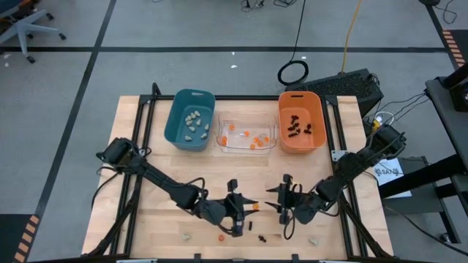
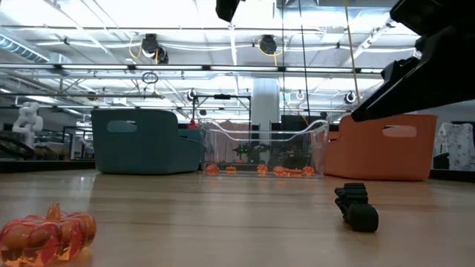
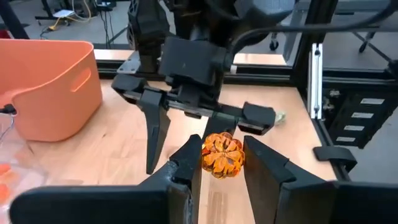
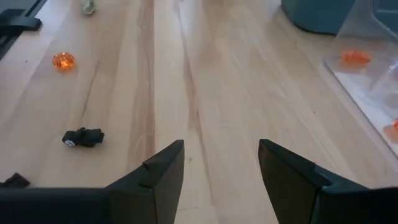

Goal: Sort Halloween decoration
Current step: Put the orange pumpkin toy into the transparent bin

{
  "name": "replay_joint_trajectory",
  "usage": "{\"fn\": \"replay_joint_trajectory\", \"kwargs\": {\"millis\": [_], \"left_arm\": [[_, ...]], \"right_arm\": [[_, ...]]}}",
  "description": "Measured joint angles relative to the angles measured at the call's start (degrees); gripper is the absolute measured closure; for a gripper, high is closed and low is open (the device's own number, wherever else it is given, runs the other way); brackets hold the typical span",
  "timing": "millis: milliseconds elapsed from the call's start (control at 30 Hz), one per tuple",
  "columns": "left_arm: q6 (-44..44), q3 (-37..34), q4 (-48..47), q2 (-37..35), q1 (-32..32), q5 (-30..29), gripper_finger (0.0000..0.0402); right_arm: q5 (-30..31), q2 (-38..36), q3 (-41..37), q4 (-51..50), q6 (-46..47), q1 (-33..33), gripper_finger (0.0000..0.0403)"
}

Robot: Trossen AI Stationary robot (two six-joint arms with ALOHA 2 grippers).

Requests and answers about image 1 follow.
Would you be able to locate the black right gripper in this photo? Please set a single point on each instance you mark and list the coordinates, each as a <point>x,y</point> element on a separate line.
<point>303,206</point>

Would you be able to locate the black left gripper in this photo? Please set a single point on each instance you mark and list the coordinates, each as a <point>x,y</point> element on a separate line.
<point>219,212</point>

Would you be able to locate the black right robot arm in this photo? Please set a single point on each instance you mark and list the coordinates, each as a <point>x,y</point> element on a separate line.
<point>351,166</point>

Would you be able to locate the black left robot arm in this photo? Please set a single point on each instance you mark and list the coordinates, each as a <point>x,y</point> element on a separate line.
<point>157,179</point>

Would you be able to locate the clear plastic bin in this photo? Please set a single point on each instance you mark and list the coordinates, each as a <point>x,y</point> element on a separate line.
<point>237,149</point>

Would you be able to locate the orange plastic bin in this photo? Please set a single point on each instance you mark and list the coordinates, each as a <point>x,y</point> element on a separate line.
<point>311,142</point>

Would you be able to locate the teal plastic bin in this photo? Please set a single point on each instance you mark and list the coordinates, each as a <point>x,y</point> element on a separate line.
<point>179,109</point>

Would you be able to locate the white printed paper sheet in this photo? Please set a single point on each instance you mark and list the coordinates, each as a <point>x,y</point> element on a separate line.
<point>395,184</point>

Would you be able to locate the yellow plug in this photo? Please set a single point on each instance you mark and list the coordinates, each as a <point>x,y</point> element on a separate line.
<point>376,125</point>

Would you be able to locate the black perforated computer case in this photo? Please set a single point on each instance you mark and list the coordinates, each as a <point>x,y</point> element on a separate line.
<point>340,85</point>

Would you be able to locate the black metal desk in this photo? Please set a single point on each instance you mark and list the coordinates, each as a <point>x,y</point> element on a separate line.
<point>449,120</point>

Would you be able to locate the black box device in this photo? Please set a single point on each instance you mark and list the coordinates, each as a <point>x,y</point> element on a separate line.
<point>459,95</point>

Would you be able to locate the black orange striped floor mat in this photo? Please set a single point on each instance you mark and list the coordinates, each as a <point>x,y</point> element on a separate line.
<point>455,47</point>
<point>18,237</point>

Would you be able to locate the grey office chair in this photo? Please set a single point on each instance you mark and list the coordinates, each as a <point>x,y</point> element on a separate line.
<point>25,27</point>

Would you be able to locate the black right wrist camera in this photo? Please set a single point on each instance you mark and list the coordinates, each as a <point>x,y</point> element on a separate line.
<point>287,179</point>

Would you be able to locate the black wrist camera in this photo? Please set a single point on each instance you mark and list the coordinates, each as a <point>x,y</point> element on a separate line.
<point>287,179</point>
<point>232,185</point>

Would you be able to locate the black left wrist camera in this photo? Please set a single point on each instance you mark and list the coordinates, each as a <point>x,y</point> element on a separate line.
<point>232,185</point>

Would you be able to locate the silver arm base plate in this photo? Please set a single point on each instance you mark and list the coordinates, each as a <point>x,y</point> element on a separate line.
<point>337,155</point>

